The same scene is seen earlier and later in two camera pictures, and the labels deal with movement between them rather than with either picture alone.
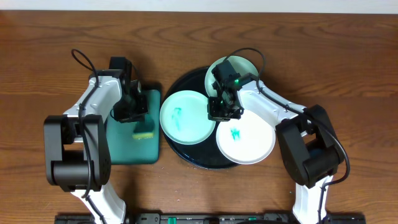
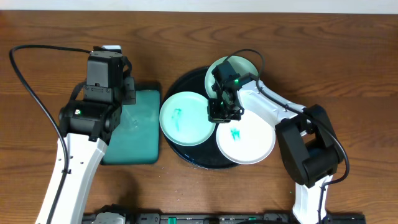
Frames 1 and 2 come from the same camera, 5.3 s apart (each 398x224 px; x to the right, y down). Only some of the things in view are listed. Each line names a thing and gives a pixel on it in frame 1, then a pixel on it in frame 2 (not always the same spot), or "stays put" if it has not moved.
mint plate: x=184 y=118 stays put
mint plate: x=243 y=65 stays put
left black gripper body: x=137 y=115 → x=129 y=90
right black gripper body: x=219 y=112 stays put
